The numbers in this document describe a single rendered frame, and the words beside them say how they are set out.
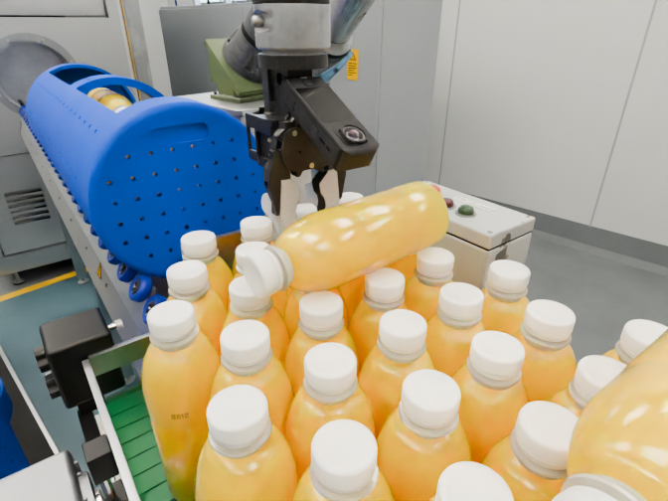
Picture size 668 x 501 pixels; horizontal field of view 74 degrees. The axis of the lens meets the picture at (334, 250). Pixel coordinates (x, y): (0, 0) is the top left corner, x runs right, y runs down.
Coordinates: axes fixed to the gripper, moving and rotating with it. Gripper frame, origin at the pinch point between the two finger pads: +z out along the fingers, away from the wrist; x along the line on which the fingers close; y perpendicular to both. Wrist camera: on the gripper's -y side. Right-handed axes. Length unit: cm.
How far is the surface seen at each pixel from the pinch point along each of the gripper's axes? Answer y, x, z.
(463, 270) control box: -8.8, -18.9, 7.0
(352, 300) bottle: -7.7, -0.5, 5.1
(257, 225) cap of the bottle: 5.3, 4.0, -0.8
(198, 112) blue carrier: 25.5, 2.2, -11.0
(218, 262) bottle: 4.8, 9.8, 2.4
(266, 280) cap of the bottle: -12.2, 12.1, -4.4
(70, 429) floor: 109, 37, 111
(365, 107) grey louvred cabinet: 140, -127, 16
